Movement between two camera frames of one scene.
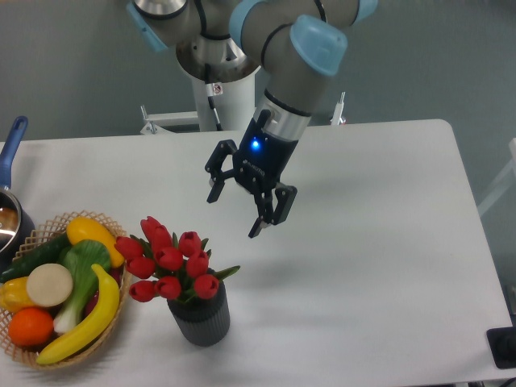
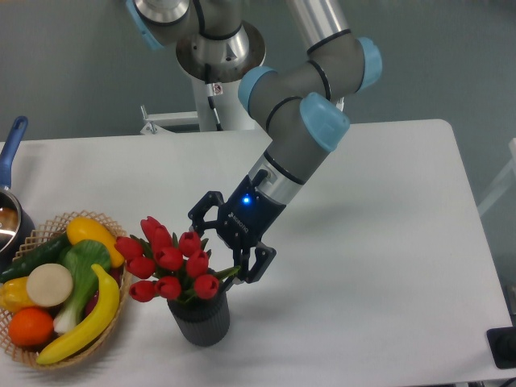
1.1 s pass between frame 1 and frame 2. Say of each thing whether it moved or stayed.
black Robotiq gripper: moved
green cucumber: stayed
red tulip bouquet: stayed
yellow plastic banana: stayed
